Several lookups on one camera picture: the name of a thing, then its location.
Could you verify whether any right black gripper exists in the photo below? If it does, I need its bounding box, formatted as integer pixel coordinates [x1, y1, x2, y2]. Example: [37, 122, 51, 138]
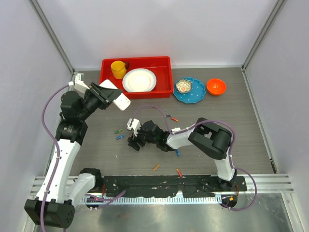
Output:
[128, 126, 158, 151]

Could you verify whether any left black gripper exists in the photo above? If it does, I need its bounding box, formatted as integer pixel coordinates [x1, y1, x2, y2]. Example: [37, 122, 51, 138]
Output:
[78, 82, 122, 121]

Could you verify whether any white remote control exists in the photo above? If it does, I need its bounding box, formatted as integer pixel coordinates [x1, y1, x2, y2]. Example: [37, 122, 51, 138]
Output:
[99, 79, 131, 111]

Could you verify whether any white battery cover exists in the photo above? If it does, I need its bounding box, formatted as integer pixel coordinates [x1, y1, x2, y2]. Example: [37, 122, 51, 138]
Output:
[171, 128, 181, 132]

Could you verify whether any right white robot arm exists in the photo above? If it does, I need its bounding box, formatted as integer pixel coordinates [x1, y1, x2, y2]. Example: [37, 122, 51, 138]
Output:
[127, 118, 237, 191]

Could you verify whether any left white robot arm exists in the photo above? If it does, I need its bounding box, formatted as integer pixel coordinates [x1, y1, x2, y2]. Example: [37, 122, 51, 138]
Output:
[24, 80, 130, 231]

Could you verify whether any yellow mug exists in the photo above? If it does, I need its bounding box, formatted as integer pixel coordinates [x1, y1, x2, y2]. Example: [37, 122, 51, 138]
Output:
[111, 60, 129, 80]

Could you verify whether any white paper plate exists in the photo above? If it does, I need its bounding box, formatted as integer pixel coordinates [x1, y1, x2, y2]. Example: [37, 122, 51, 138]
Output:
[122, 68, 157, 92]

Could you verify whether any red plastic tray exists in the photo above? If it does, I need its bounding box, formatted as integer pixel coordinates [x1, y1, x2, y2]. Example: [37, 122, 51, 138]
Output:
[99, 56, 173, 99]

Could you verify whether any red battery near base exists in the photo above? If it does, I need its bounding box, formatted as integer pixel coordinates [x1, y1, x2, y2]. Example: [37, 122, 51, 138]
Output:
[176, 168, 183, 178]

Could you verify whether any small patterned bowl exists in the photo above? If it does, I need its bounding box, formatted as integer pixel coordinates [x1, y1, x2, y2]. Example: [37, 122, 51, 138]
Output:
[175, 79, 192, 94]

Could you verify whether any blue dotted plate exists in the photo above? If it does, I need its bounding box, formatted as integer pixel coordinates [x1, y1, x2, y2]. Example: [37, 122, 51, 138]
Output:
[173, 77, 206, 104]

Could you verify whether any orange plastic bowl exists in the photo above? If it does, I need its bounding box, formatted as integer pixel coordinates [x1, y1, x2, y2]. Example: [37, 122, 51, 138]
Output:
[206, 78, 226, 96]

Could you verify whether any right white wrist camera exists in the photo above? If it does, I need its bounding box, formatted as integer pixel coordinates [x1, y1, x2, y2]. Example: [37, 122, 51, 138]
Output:
[127, 118, 141, 136]

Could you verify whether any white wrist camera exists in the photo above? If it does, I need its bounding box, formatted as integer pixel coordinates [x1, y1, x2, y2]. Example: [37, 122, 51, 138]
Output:
[127, 118, 141, 136]
[68, 72, 89, 94]

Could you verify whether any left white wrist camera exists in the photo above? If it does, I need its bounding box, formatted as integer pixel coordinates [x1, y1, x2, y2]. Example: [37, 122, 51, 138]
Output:
[68, 72, 89, 94]

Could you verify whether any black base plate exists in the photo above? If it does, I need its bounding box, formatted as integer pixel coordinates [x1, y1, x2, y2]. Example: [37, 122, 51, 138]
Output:
[103, 175, 247, 198]

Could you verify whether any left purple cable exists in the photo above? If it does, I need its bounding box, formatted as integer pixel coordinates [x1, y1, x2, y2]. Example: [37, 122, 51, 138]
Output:
[40, 84, 126, 232]

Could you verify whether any slotted cable duct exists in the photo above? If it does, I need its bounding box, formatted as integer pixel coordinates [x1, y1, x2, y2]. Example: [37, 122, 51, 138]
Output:
[79, 196, 222, 205]

